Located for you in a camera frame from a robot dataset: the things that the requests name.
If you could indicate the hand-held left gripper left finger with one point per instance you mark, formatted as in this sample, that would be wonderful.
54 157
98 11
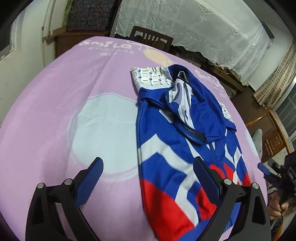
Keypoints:
89 183

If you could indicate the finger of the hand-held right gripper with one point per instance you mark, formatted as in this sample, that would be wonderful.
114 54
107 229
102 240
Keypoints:
264 169
279 168

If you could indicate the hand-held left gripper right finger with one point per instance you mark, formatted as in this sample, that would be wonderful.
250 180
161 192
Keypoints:
208 180

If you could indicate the blue red hooded jacket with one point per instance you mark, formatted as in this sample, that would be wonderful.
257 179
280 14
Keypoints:
166 129

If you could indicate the person's right hand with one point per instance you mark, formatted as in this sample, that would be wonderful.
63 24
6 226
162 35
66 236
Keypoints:
278 208

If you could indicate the light wooden armchair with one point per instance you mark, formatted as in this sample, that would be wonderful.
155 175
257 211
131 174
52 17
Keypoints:
276 141

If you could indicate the grey cushion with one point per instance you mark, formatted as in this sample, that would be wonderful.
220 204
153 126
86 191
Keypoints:
257 143

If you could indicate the small barred window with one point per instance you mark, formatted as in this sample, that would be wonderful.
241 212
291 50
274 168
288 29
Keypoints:
288 115

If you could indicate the pink printed blanket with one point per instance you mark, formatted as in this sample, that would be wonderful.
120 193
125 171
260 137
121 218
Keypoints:
57 115

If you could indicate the beige patterned curtain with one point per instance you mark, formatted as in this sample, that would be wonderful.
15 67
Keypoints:
275 81

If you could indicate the stacked wooden pallets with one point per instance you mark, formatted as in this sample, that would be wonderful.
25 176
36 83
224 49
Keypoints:
208 67

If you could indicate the dark blue flat box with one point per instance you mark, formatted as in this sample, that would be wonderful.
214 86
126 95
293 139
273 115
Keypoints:
267 30

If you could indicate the dark wooden chair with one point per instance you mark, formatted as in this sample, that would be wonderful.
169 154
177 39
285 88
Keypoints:
150 38

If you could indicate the white lace cloth cover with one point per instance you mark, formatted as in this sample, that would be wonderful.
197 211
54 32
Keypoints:
196 23

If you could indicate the stack of dark patterned boxes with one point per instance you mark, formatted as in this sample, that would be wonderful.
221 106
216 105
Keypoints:
90 16

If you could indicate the white leaning boards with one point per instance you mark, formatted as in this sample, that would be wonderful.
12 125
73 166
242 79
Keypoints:
53 18

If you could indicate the green patterned board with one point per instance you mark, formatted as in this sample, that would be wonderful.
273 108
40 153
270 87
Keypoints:
67 11

